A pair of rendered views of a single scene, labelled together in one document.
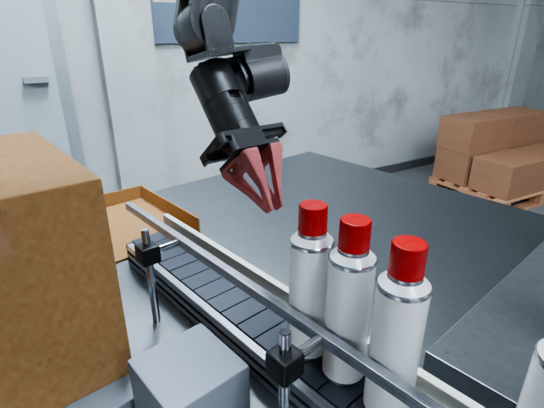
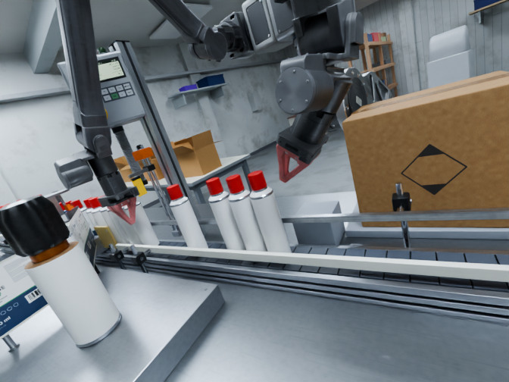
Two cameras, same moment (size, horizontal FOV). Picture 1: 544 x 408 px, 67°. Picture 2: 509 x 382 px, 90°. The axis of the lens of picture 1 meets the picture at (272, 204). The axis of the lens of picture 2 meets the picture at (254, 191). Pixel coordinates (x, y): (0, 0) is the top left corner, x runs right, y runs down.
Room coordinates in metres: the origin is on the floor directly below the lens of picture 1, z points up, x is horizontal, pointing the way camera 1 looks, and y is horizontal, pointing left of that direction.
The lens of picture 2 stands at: (0.91, -0.17, 1.20)
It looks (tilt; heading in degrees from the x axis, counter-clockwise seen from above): 17 degrees down; 168
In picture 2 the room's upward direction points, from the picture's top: 18 degrees counter-clockwise
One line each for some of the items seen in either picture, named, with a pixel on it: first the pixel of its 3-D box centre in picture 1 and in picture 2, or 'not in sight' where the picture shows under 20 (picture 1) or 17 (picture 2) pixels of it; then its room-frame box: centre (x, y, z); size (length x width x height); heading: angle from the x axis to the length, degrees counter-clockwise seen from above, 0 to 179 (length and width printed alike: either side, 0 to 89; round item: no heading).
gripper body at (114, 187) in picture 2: not in sight; (113, 186); (0.15, -0.37, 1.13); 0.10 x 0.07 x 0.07; 41
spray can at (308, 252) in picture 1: (310, 282); (268, 217); (0.42, -0.05, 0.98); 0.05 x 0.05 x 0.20
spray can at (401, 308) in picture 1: (397, 332); (226, 217); (0.33, -0.13, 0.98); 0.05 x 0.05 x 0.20
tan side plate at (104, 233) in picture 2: not in sight; (106, 237); (-0.07, -0.53, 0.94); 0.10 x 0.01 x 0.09; 42
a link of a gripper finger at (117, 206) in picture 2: not in sight; (123, 209); (0.14, -0.38, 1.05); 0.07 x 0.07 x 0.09; 41
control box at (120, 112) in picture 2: not in sight; (107, 93); (0.00, -0.31, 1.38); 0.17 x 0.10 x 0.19; 97
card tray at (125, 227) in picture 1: (118, 221); not in sight; (0.88, 0.36, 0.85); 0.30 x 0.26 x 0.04; 42
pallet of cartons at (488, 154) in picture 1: (509, 155); not in sight; (3.30, -1.99, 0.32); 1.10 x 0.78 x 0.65; 113
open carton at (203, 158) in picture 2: not in sight; (195, 154); (-1.72, -0.06, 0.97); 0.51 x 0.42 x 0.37; 126
